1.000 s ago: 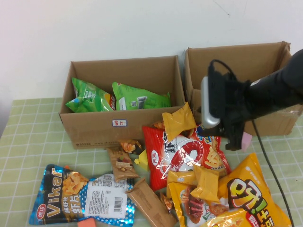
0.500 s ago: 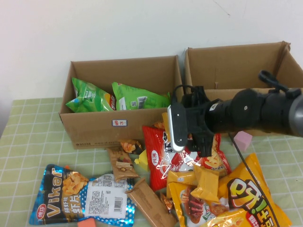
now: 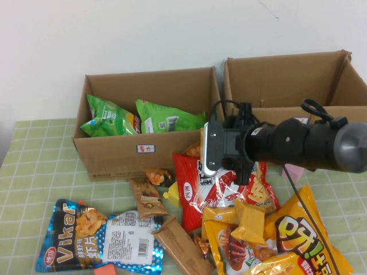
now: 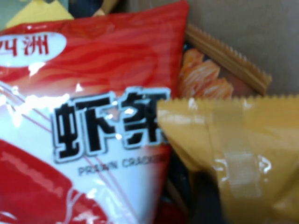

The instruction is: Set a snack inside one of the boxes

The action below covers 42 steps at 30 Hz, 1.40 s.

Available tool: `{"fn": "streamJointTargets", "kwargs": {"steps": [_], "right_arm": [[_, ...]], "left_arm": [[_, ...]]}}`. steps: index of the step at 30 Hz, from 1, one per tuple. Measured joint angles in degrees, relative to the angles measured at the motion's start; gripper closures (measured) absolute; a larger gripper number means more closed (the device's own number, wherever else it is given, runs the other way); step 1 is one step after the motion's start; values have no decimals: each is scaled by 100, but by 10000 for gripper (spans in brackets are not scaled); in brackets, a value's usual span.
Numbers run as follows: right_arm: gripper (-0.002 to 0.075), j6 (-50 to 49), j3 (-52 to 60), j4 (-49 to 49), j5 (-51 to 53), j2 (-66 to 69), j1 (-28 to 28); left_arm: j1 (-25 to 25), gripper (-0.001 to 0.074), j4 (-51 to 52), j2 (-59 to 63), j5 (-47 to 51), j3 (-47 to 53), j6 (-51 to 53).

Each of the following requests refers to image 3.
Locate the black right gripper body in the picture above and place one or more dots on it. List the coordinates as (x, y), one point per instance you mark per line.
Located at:
(236, 143)

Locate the green chip bag showing barcode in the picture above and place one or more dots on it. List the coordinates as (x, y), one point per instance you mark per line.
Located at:
(172, 118)

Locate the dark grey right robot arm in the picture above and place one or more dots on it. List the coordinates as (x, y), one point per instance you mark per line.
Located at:
(309, 146)

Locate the small dark orange snack packet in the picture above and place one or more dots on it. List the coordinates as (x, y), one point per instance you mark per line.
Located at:
(202, 245)
(156, 177)

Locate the dark orange chip packet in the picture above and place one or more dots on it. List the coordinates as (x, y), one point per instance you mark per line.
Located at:
(191, 151)

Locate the red shrimp stick bag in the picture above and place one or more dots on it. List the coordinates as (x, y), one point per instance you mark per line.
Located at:
(189, 186)

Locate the pink cube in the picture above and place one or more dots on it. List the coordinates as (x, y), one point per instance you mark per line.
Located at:
(292, 174)

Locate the taped cardboard box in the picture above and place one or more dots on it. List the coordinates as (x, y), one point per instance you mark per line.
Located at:
(272, 83)

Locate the small yellow packet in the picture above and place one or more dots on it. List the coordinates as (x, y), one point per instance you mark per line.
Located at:
(172, 196)

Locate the large yellow potato stick bag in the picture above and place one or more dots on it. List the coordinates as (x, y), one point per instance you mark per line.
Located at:
(292, 229)

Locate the brown wafer bar wrapper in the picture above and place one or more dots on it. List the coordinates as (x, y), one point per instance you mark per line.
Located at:
(149, 203)

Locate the plain brown bar wrapper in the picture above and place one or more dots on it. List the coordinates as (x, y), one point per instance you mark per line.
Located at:
(183, 249)

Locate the cardboard box with printed web address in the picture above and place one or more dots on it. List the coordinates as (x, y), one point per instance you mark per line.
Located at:
(114, 160)

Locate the green chip bag showing front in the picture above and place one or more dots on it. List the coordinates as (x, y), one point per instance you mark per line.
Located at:
(109, 120)

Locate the blue dotted bag white label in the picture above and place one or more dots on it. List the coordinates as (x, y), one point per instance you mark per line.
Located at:
(129, 240)

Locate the orange block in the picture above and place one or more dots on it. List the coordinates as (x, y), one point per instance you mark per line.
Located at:
(104, 270)

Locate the black blue Vikar chip bag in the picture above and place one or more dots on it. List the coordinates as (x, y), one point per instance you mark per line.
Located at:
(68, 237)

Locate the green checked tablecloth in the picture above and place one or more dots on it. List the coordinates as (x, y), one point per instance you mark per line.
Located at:
(37, 160)

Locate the white-edged wrist camera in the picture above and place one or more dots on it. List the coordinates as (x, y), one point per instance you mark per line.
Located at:
(213, 149)

